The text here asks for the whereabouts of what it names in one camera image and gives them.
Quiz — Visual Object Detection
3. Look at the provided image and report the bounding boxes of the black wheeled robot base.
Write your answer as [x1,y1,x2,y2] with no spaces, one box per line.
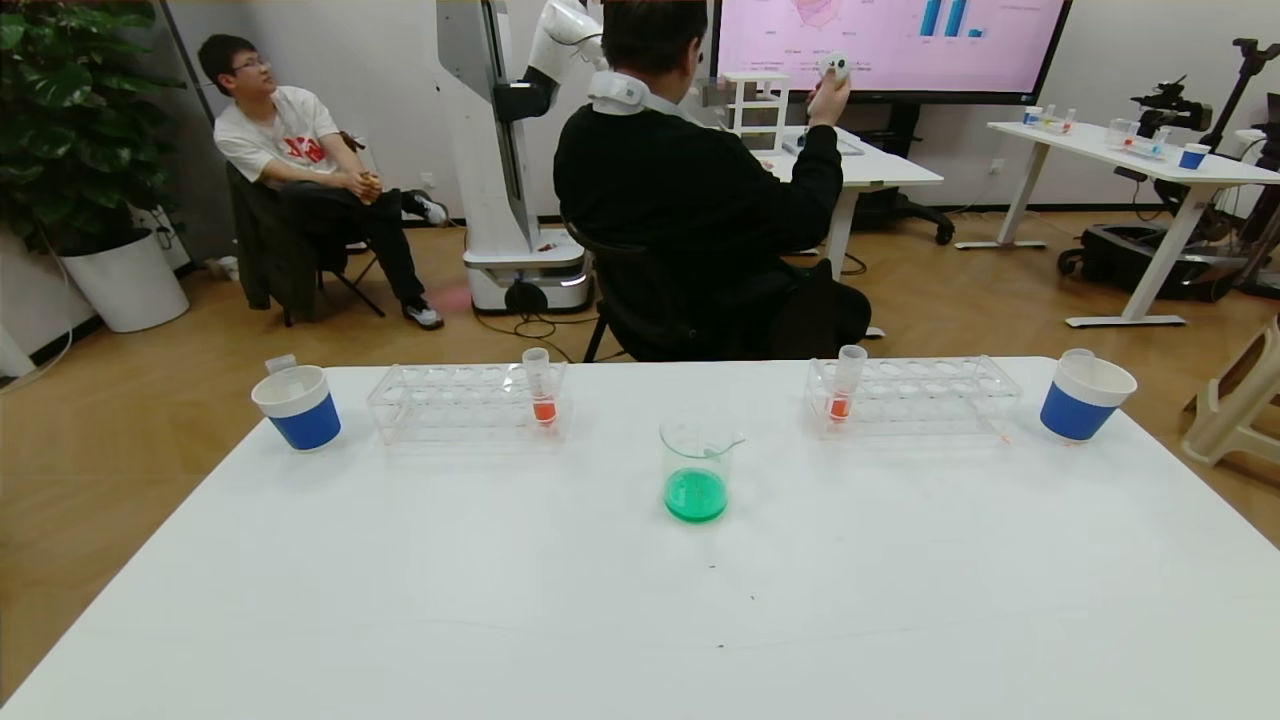
[1058,222,1241,303]

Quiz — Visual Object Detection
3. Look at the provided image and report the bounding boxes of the orange pigment test tube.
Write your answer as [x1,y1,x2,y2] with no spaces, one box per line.
[522,347,558,428]
[826,345,869,422]

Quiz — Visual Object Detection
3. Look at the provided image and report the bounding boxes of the clear glass beaker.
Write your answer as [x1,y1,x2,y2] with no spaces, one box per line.
[658,410,747,524]

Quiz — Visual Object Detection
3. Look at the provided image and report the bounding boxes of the clear acrylic tube rack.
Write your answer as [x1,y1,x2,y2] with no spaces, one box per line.
[803,355,1023,439]
[367,361,571,446]

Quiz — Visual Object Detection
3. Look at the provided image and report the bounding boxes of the black office chair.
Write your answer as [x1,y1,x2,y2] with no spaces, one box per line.
[552,0,873,361]
[570,220,836,363]

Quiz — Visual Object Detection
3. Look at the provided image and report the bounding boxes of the white humanoid robot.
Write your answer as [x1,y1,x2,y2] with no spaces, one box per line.
[424,0,611,313]

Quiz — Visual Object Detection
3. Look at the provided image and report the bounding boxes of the white drawer unit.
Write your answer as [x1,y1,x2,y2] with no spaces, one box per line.
[722,70,791,151]

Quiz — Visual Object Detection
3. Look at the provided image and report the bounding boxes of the black display stand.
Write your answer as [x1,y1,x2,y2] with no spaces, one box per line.
[850,98,956,246]

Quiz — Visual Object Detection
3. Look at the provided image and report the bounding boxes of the white desk single leg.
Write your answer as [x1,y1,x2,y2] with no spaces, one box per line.
[745,125,945,279]

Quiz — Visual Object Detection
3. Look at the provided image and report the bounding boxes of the blue white paper cup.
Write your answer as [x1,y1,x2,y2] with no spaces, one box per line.
[1040,350,1139,444]
[252,364,342,453]

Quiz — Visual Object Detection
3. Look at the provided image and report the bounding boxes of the black folding chair with jacket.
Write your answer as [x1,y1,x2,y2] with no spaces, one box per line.
[225,165,386,328]

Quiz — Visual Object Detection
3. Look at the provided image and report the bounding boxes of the large display screen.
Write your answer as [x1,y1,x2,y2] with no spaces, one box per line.
[716,0,1073,103]

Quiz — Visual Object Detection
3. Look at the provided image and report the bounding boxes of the man in white t-shirt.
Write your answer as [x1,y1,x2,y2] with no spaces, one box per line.
[198,33,447,331]

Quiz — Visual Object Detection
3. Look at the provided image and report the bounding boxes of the potted plant white pot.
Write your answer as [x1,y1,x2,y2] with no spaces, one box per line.
[0,0,191,334]

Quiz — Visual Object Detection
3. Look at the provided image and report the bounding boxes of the beige plastic stool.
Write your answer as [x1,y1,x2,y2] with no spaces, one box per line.
[1180,312,1280,469]

